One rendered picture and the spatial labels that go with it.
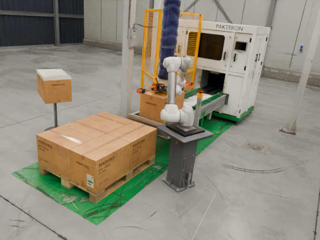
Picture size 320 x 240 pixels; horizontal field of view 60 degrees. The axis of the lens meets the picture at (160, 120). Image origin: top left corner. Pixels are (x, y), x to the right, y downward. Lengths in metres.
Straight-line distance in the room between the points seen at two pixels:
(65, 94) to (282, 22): 9.34
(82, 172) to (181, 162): 1.14
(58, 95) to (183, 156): 2.22
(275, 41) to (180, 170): 9.35
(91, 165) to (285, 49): 10.09
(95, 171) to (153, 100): 1.40
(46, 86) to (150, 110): 1.60
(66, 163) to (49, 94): 1.46
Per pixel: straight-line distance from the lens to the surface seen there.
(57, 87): 4.48
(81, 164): 3.17
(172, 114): 3.14
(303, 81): 5.99
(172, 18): 3.88
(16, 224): 3.20
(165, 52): 3.93
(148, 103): 3.95
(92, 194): 3.25
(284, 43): 12.05
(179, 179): 3.46
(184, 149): 3.28
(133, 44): 4.83
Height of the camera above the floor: 2.03
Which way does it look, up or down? 21 degrees down
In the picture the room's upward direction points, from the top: 5 degrees clockwise
